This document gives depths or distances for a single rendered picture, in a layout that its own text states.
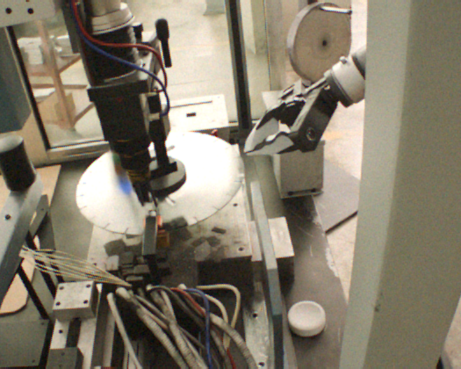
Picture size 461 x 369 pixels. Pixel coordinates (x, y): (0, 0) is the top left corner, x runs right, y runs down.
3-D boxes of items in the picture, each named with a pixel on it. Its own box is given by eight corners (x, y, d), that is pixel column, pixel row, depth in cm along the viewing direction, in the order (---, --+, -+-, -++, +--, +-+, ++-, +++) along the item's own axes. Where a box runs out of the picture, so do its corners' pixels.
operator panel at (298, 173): (264, 139, 138) (261, 91, 130) (302, 134, 138) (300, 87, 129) (280, 198, 116) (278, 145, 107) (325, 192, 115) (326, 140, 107)
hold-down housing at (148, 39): (148, 131, 82) (124, 19, 71) (175, 129, 81) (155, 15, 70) (140, 148, 78) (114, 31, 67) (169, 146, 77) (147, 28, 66)
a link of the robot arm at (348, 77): (378, 99, 75) (350, 61, 72) (355, 113, 77) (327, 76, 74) (371, 81, 81) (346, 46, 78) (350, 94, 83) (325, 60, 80)
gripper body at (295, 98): (298, 124, 90) (351, 90, 84) (298, 148, 83) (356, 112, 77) (274, 94, 87) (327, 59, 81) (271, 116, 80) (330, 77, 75)
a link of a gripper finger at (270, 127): (248, 139, 92) (286, 113, 87) (244, 155, 87) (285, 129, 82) (237, 127, 90) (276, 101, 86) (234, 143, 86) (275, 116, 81)
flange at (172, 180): (118, 187, 91) (116, 177, 90) (149, 156, 99) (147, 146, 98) (168, 198, 87) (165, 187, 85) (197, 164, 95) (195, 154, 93)
